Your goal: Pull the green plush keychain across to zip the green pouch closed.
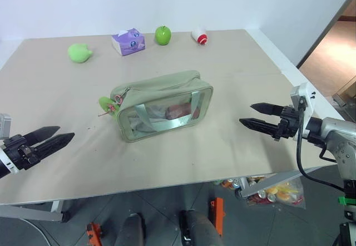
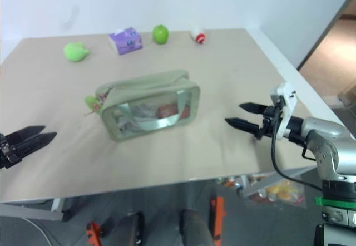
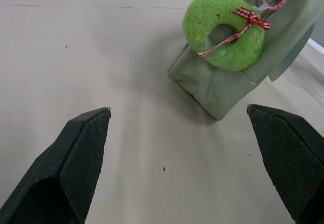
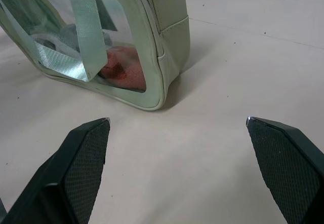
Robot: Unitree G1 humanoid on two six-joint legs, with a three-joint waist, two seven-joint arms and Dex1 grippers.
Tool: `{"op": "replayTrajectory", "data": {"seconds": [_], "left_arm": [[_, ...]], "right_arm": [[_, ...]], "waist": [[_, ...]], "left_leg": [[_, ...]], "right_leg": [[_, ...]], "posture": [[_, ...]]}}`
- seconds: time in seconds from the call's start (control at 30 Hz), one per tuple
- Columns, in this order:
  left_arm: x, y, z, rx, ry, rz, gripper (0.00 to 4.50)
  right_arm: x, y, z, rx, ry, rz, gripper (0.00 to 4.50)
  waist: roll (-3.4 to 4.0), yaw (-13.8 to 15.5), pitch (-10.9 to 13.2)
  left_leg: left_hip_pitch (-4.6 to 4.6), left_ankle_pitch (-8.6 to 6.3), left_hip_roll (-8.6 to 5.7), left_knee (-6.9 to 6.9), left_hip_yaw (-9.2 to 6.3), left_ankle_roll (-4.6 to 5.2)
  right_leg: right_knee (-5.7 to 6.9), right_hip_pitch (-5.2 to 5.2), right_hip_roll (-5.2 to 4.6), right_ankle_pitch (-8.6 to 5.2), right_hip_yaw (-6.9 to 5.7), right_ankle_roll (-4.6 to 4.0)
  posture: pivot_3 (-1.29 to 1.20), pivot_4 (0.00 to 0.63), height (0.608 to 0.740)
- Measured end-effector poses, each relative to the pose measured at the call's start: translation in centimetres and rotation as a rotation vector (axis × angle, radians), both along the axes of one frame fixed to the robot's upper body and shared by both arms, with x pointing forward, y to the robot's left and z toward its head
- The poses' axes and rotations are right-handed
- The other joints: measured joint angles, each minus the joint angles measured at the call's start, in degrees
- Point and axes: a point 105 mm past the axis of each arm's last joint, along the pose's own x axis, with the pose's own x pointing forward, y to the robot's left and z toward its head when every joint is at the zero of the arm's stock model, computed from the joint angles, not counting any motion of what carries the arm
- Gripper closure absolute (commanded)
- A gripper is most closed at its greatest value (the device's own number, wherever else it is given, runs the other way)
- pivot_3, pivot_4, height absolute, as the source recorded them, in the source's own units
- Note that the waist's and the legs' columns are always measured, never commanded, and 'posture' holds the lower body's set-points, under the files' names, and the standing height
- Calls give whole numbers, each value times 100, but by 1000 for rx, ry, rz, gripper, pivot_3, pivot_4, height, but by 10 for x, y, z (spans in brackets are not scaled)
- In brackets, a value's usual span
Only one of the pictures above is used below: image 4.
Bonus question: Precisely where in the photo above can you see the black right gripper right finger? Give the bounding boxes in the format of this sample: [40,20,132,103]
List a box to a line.
[246,116,324,224]

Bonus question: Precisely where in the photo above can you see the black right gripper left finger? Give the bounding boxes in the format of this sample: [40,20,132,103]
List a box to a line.
[0,118,111,224]

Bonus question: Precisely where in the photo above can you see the green transparent zipper pouch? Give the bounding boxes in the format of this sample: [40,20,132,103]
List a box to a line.
[0,0,191,112]

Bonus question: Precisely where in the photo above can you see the pink soft item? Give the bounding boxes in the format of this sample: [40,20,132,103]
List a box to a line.
[97,46,148,93]

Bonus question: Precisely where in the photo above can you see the white grey cloth item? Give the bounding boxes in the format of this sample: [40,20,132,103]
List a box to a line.
[29,23,114,57]

